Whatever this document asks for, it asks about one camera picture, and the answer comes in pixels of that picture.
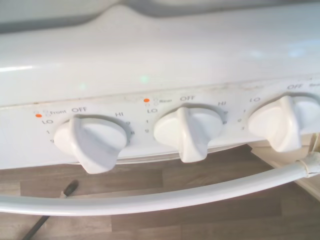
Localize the white electric stove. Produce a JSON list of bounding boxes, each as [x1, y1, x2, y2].
[[0, 0, 320, 171]]

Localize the white burner knob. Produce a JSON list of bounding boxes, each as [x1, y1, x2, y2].
[[152, 103, 224, 164], [247, 92, 320, 154], [53, 113, 129, 175]]

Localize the black tripod leg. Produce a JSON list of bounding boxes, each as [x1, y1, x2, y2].
[[23, 179, 80, 240]]

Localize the white oven door handle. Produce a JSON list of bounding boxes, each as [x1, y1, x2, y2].
[[0, 151, 320, 217]]

